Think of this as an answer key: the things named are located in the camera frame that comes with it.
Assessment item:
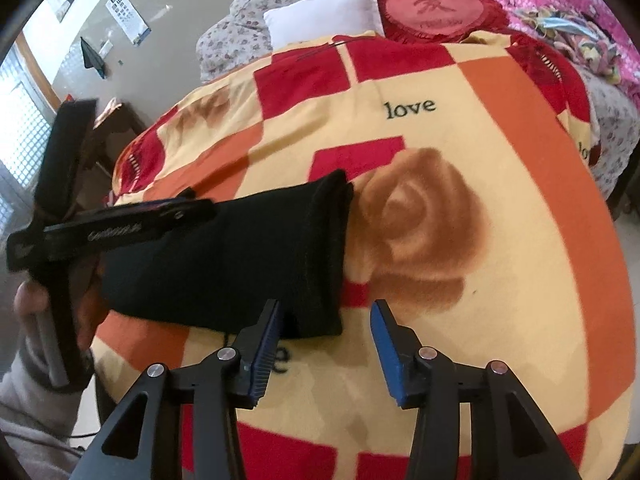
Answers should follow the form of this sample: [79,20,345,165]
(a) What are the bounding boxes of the colourful crumpled cloth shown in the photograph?
[515,6,622,84]

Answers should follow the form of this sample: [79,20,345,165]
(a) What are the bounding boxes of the person's left hand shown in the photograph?
[13,261,110,362]

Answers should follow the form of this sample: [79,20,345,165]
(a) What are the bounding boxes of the grey sleeve left forearm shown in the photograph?
[1,336,94,479]

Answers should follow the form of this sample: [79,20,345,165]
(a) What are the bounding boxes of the floral grey quilt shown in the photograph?
[195,0,444,84]

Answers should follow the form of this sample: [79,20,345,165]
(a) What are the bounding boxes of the red heart cushion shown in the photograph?
[378,0,510,44]

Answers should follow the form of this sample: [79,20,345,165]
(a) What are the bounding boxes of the black pants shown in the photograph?
[102,169,354,339]

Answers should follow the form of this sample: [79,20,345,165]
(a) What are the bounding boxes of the red orange cream love blanket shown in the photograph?
[93,32,636,479]

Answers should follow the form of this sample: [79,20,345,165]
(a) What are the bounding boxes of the white wall poster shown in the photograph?
[105,0,151,46]

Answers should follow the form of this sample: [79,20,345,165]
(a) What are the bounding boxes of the white pillow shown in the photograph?
[264,0,385,50]

